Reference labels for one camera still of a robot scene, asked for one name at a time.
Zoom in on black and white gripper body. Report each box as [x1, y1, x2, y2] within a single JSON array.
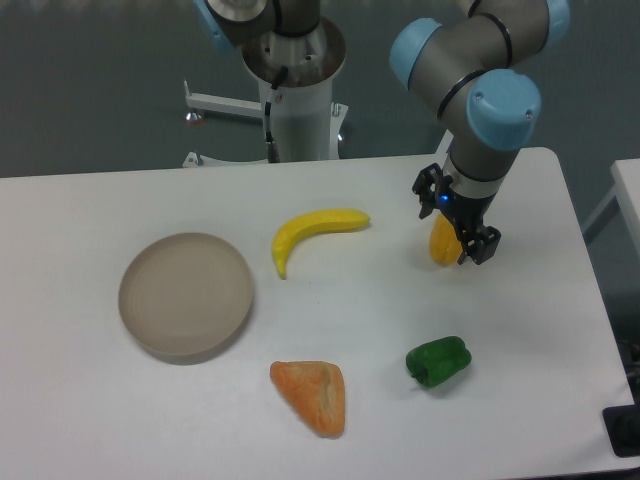
[[432, 157, 505, 234]]

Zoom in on yellow banana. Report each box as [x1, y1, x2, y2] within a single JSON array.
[[271, 208, 371, 280]]

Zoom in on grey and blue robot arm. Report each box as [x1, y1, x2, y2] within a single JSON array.
[[195, 1, 570, 264]]

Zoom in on green pepper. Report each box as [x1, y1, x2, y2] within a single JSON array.
[[405, 336, 472, 388]]

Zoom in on beige round plate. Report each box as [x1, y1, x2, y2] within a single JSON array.
[[118, 232, 254, 365]]

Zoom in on yellow pepper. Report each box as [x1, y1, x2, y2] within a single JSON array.
[[429, 214, 462, 266]]

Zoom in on black cable on pedestal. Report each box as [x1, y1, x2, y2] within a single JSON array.
[[263, 65, 289, 164]]

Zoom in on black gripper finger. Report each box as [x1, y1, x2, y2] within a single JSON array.
[[457, 225, 501, 265], [412, 163, 442, 219]]

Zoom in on black box at table edge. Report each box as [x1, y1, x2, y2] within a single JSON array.
[[602, 404, 639, 458]]

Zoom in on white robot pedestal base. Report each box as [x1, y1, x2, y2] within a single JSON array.
[[184, 17, 348, 163]]

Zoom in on orange triangular bread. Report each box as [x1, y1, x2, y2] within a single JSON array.
[[269, 361, 346, 438]]

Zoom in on white side table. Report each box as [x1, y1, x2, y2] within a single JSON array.
[[581, 158, 639, 251]]

